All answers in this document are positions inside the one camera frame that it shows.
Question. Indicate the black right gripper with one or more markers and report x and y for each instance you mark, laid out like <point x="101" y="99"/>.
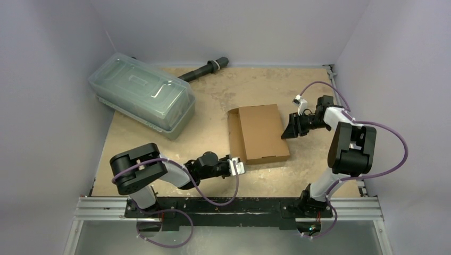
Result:
<point x="301" y="123"/>

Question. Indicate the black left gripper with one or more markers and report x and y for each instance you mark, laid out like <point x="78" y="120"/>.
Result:
<point x="226" y="175"/>

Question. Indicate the brown cardboard box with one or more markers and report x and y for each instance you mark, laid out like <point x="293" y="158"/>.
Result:
<point x="255" y="134"/>

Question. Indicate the clear plastic storage box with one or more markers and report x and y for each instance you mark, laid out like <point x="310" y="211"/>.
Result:
<point x="155" y="98"/>

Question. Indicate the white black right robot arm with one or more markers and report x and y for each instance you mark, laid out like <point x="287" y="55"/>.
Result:
<point x="350" y="154"/>

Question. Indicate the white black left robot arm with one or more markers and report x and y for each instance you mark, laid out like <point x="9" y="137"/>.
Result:
<point x="134" y="171"/>

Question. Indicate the dark grey corrugated pipe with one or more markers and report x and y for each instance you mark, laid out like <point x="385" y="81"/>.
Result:
<point x="211" y="67"/>

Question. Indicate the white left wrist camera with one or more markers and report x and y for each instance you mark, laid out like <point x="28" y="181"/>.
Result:
<point x="236" y="166"/>

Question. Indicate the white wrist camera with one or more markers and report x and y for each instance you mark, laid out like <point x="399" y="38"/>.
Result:
<point x="301" y="104"/>
<point x="236" y="166"/>

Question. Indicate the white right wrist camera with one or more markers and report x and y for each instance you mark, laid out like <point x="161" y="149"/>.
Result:
<point x="301" y="104"/>

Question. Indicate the aluminium frame rail right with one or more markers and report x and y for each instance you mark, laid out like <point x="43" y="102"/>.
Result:
<point x="378" y="222"/>

